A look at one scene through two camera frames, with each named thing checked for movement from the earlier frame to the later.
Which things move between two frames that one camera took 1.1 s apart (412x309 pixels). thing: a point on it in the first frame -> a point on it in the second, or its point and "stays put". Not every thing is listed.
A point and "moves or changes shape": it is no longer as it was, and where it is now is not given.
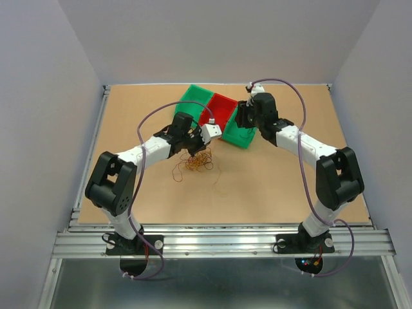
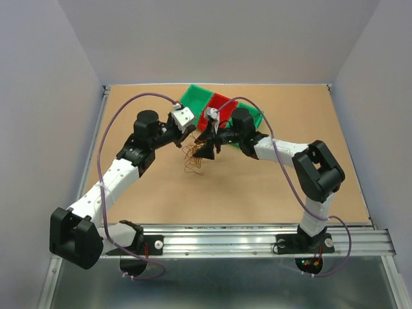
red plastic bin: x=221 y=108 stays put
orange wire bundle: x=195 y=163 moves or changes shape
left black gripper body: x=193 y=141 -> x=168 y=133
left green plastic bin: x=196 y=94 stays put
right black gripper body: x=246 y=114 -> x=226 y=136
